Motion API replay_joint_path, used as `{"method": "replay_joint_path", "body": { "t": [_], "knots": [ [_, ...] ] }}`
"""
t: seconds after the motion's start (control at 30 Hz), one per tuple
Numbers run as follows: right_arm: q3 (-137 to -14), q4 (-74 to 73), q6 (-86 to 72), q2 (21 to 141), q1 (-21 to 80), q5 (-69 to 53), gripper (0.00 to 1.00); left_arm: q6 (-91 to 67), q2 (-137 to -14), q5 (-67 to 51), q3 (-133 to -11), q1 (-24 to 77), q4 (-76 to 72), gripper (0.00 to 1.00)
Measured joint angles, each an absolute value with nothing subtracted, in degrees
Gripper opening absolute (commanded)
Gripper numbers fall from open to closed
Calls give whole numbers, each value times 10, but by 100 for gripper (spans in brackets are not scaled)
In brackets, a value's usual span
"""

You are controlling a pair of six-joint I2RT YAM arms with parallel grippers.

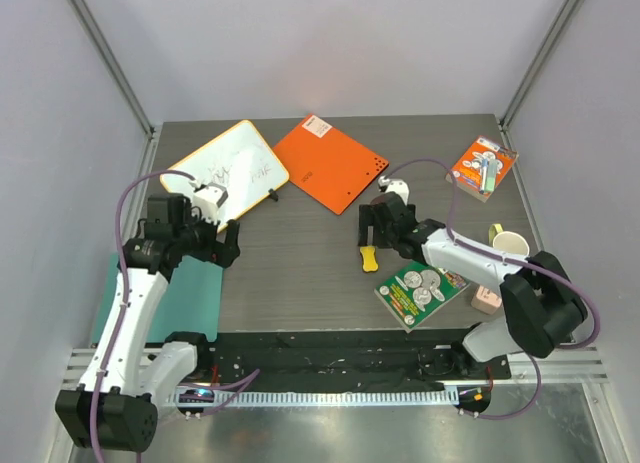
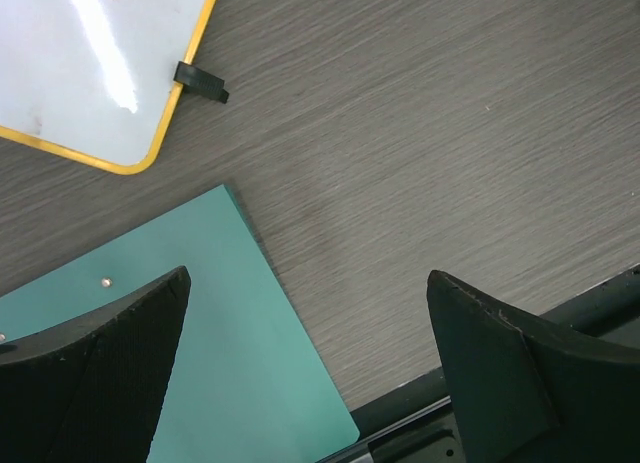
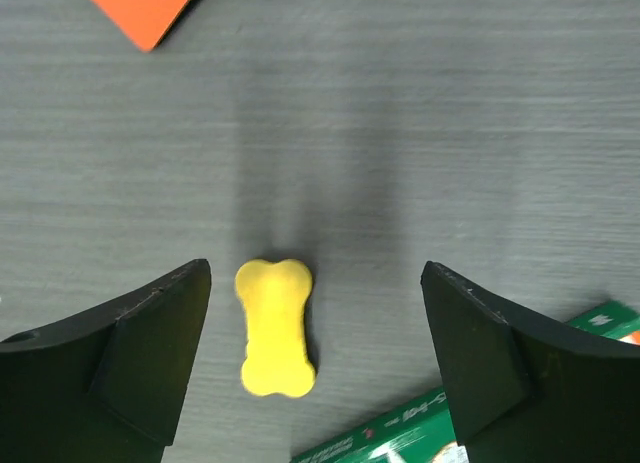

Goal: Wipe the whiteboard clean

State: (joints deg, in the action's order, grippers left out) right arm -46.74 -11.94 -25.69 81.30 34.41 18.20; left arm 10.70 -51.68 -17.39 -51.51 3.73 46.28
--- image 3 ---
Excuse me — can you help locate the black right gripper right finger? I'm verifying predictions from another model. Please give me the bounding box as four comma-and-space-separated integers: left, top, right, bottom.
421, 261, 639, 462

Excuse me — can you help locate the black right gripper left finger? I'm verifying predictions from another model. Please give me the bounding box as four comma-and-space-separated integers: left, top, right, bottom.
1, 259, 211, 462

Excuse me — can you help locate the yellow bone-shaped eraser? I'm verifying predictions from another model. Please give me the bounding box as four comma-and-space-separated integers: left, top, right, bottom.
235, 259, 316, 398

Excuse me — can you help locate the green book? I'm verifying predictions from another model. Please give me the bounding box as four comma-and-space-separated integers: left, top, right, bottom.
290, 300, 639, 463

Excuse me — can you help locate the orange notebook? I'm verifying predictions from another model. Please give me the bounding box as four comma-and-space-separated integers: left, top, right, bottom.
90, 0, 200, 53

